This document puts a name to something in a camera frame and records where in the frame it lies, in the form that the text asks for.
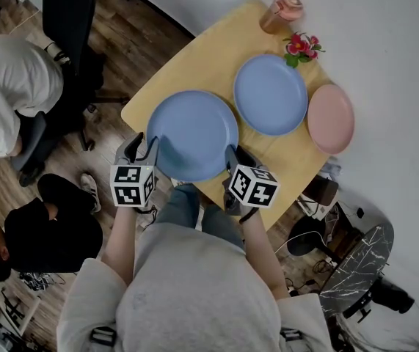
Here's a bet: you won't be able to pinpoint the pink big plate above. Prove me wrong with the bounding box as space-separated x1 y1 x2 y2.
307 84 356 156

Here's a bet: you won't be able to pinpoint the pink water bottle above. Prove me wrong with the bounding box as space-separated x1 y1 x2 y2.
259 0 305 34

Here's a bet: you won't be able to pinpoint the black round stool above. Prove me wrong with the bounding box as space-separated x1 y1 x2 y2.
288 216 329 259

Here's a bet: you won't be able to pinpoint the tangled cable pile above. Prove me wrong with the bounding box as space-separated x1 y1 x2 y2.
18 271 65 293

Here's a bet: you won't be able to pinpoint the black strap buckle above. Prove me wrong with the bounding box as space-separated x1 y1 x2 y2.
277 326 302 344
90 326 117 348

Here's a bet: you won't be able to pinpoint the person's grey sweatshirt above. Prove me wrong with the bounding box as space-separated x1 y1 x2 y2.
57 221 342 352

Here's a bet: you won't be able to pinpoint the black office chair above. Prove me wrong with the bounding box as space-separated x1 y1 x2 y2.
10 0 131 187

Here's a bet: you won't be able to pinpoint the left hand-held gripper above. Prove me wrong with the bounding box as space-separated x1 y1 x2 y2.
109 132 161 209

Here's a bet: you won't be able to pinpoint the person's right forearm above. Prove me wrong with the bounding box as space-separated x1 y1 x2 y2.
238 207 291 300

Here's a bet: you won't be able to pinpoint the black marble round table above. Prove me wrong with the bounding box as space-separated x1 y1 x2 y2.
318 221 396 322

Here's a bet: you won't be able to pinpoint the potted pink flowers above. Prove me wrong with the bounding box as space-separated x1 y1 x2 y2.
283 32 326 69

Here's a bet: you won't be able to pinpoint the person's blue jeans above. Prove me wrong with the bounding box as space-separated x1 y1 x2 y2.
156 183 247 251

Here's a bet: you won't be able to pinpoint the black wrist strap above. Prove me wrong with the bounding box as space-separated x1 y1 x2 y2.
238 207 260 225

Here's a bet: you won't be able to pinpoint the black gripper cord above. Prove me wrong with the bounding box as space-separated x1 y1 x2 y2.
131 204 159 224

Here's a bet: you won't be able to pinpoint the blue big plate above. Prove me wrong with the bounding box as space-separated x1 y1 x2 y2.
233 54 309 137
145 89 240 183

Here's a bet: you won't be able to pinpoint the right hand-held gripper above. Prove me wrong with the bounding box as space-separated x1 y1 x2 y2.
222 144 281 216

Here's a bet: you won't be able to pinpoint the person's left forearm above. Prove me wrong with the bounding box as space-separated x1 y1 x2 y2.
101 204 150 296

